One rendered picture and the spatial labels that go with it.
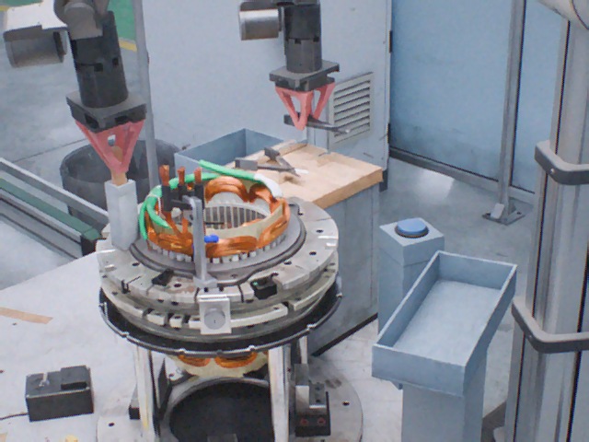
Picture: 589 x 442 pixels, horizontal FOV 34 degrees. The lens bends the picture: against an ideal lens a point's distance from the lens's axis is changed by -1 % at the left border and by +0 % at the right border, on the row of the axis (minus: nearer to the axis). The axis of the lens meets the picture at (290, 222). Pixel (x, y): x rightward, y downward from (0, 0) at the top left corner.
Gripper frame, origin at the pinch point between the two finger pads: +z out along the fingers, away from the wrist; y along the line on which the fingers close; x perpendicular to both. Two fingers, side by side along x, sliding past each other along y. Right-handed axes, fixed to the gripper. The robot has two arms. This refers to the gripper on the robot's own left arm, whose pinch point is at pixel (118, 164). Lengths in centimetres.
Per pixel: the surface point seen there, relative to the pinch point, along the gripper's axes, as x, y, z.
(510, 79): 209, -126, 88
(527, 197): 206, -113, 132
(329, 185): 34.8, -3.2, 17.6
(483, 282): 36, 29, 20
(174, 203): 0.3, 14.2, -0.2
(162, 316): -3.8, 14.4, 13.9
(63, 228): 15, -77, 50
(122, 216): -1.4, 1.9, 6.3
